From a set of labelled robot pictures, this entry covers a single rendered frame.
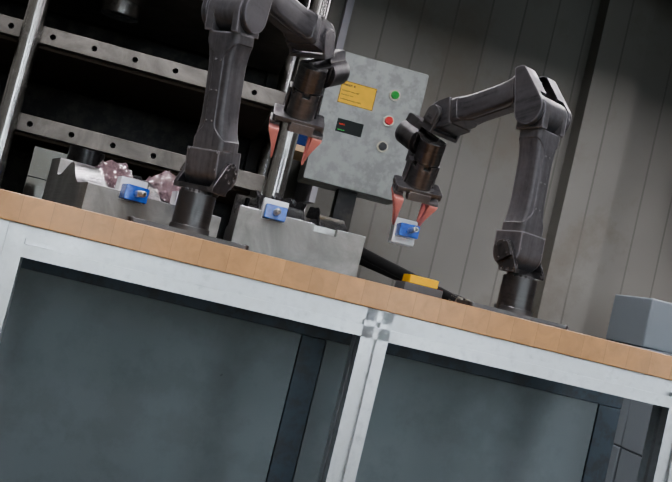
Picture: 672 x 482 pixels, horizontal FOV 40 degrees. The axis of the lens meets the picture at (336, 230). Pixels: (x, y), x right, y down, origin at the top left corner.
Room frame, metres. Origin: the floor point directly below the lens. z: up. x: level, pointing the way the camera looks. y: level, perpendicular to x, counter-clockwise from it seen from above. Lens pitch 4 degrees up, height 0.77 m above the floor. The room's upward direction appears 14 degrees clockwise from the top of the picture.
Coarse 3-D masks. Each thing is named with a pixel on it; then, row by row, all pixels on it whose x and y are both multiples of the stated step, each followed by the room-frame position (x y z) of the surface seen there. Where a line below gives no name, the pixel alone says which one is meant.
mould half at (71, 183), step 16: (64, 160) 1.99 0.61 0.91; (48, 176) 2.08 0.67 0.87; (64, 176) 1.88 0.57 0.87; (80, 176) 1.77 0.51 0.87; (96, 176) 1.80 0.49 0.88; (48, 192) 2.02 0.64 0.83; (64, 192) 1.84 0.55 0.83; (80, 192) 1.68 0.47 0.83; (96, 192) 1.65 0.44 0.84; (112, 192) 1.66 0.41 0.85; (80, 208) 1.64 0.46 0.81; (96, 208) 1.65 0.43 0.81; (112, 208) 1.66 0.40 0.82; (128, 208) 1.67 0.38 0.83; (144, 208) 1.69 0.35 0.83; (160, 208) 1.70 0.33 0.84
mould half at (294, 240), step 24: (240, 216) 1.79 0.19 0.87; (288, 216) 2.07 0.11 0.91; (240, 240) 1.79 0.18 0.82; (264, 240) 1.80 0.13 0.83; (288, 240) 1.81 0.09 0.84; (312, 240) 1.81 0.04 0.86; (336, 240) 1.82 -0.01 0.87; (360, 240) 1.83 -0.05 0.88; (312, 264) 1.82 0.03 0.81; (336, 264) 1.82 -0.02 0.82
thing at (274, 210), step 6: (264, 198) 1.81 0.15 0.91; (264, 204) 1.81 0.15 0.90; (270, 204) 1.77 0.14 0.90; (276, 204) 1.81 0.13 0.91; (282, 204) 1.81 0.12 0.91; (288, 204) 1.81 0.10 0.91; (264, 210) 1.78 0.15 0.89; (270, 210) 1.77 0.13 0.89; (276, 210) 1.72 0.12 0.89; (282, 210) 1.77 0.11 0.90; (264, 216) 1.77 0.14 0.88; (270, 216) 1.77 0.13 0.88; (276, 216) 1.77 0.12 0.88; (282, 216) 1.77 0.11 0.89; (282, 222) 1.81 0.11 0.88
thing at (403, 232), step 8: (392, 224) 1.99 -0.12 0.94; (400, 224) 1.93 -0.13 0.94; (408, 224) 1.93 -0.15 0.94; (416, 224) 1.97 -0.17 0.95; (392, 232) 1.97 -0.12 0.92; (400, 232) 1.93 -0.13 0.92; (408, 232) 1.92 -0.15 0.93; (416, 232) 1.93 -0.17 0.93; (392, 240) 1.97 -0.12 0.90; (400, 240) 1.97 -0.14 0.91; (408, 240) 1.97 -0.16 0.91
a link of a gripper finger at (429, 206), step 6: (414, 192) 1.91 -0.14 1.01; (408, 198) 1.92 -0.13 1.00; (414, 198) 1.92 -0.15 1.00; (420, 198) 1.92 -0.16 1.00; (426, 198) 1.92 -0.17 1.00; (426, 204) 1.95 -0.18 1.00; (432, 204) 1.93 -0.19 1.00; (438, 204) 1.93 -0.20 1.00; (420, 210) 1.98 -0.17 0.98; (426, 210) 1.94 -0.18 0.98; (432, 210) 1.94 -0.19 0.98; (420, 216) 1.98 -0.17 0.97; (426, 216) 1.95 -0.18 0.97; (420, 222) 1.97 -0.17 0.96
